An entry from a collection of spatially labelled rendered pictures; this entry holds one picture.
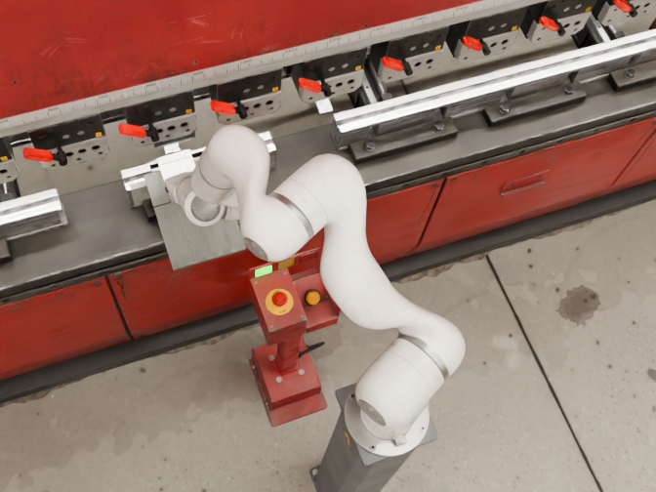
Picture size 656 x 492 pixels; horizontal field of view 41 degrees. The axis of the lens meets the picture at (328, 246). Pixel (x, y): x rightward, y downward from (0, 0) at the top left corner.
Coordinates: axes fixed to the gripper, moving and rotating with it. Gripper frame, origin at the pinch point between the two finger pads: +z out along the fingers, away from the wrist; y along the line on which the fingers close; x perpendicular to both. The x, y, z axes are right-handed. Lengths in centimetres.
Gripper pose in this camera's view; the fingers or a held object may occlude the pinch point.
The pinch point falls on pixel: (184, 180)
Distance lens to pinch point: 212.6
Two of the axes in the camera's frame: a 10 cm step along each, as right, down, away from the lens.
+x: 2.1, 9.3, 3.1
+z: -2.8, -2.4, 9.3
